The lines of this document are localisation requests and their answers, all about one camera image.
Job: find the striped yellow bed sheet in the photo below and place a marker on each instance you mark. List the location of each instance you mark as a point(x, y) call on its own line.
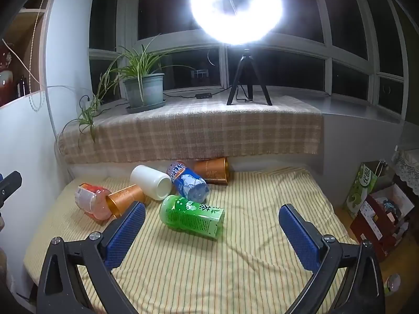
point(203, 268)

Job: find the white lace cloth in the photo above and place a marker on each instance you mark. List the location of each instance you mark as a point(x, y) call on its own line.
point(407, 166)

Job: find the small green bottle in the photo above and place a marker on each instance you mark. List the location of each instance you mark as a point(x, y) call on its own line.
point(392, 283)

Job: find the short copper cup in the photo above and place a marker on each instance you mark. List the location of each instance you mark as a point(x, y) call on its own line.
point(126, 199)

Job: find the green paper bag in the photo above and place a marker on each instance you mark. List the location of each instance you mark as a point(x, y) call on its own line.
point(361, 186)

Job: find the green tea bottle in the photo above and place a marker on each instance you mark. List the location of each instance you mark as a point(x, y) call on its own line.
point(191, 216)

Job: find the pink cup with white label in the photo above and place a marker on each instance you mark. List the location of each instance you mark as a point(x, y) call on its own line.
point(91, 201)

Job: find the tall copper cup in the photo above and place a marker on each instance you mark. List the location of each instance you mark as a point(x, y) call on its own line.
point(212, 170)

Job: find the black tripod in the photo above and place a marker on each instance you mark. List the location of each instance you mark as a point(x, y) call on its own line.
point(248, 78)

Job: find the red cardboard box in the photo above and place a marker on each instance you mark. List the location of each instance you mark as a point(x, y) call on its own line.
point(381, 222)

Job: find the wooden shelf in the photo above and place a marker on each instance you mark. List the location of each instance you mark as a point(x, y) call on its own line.
point(23, 49)

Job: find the potted spider plant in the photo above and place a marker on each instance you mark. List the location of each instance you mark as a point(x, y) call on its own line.
point(144, 85)

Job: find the red vase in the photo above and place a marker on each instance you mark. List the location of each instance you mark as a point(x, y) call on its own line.
point(5, 72)

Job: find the plaid beige cloth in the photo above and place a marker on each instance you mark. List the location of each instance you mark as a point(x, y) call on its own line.
point(196, 130)

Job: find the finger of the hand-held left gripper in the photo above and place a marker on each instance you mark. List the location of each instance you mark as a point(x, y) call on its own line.
point(8, 183)

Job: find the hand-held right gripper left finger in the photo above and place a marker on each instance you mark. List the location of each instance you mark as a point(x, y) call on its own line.
point(126, 230)

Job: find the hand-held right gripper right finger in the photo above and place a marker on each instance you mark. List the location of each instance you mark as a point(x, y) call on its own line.
point(299, 232)

